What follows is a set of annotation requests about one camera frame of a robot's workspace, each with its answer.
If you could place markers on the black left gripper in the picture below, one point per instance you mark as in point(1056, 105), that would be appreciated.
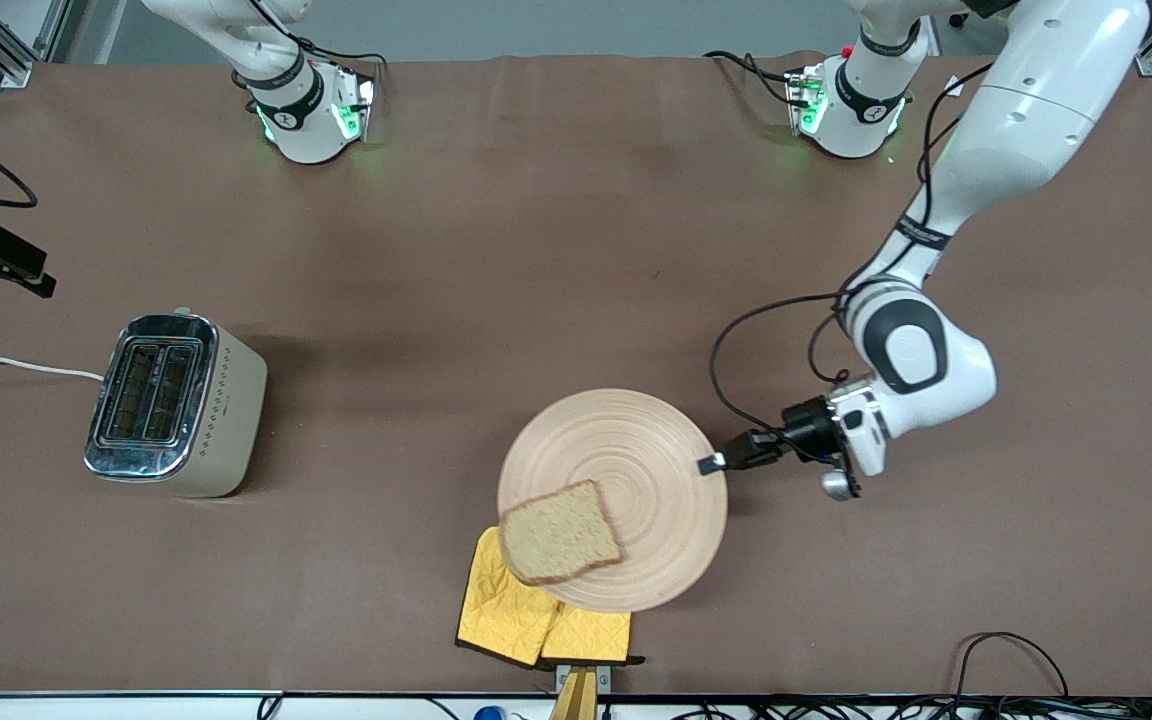
point(804, 425)

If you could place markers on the round light wooden plate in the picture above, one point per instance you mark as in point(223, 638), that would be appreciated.
point(636, 450)

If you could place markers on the brown bread toast slice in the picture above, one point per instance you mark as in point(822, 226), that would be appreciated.
point(561, 535)

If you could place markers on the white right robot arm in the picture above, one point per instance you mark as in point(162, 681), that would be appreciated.
point(306, 130)

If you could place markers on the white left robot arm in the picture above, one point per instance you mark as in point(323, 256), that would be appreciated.
point(1016, 120)

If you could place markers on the yellow quilted oven mitt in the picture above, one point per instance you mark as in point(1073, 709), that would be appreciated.
point(496, 610)
point(591, 635)

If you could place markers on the beige chrome two-slot toaster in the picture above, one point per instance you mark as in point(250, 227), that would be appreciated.
point(226, 420)

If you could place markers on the base connector box green light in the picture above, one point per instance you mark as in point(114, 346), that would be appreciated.
point(804, 100)
point(361, 100)

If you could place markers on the blue cap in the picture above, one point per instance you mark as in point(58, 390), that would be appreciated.
point(488, 714)

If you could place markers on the brown table cover mat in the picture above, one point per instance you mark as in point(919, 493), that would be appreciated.
point(386, 300)

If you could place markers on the white paper scrap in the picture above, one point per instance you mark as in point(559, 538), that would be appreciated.
point(952, 86)

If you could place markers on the grey metal bracket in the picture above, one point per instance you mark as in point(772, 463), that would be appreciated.
point(604, 676)

